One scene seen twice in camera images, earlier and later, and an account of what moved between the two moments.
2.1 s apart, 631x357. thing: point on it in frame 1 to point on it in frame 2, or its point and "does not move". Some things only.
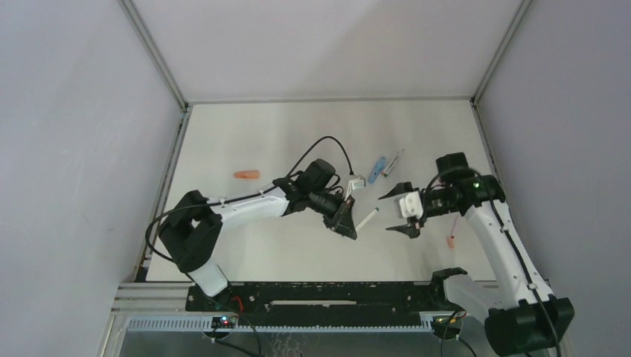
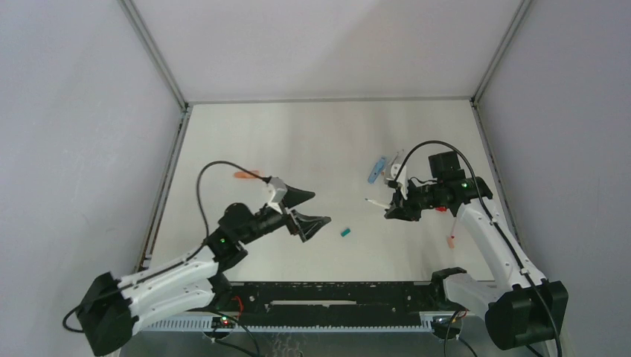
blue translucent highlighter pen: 377,169 does not move
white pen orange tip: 384,171 does not move
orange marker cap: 246,174 does not move
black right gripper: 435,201 to 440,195
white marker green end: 366,219 to 377,204
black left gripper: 340,216 to 288,219
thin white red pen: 454,225 does not move
